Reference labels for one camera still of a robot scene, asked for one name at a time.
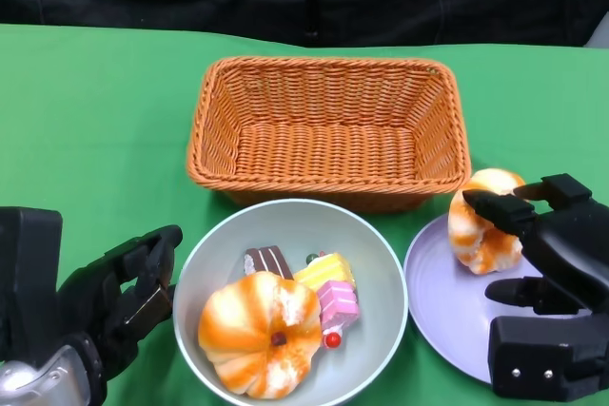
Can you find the black left wrist camera housing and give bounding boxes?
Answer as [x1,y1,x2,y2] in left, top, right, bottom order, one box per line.
[0,205,64,359]

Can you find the orange striped bread ring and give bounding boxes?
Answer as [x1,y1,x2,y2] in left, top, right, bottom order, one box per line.
[447,167,527,276]
[197,271,324,400]

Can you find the green tablecloth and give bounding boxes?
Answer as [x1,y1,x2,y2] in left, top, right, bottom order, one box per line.
[0,23,609,406]

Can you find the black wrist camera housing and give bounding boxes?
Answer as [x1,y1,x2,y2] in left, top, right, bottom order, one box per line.
[488,313,609,400]
[0,205,64,359]

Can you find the orange wicker basket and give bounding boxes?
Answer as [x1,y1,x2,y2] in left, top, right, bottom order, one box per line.
[186,56,473,215]

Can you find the yellow layered cake slice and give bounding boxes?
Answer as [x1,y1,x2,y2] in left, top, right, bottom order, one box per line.
[292,251,357,293]

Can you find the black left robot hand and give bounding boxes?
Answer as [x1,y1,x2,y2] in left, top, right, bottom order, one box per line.
[56,223,185,378]

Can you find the lavender round plate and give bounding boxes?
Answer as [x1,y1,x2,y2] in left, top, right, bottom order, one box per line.
[403,213,548,386]

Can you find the pale grey-green bowl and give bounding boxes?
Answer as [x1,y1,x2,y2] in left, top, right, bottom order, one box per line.
[172,199,409,406]

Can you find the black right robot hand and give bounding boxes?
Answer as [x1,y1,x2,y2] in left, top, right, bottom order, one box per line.
[462,173,609,317]

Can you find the black right wrist camera housing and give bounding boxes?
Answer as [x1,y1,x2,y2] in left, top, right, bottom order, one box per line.
[488,313,609,400]

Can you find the chocolate layered cake slice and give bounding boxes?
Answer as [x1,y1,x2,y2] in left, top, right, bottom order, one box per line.
[243,244,295,281]

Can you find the magenta pink cake slice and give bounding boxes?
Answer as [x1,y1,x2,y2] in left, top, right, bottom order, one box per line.
[316,280,361,350]

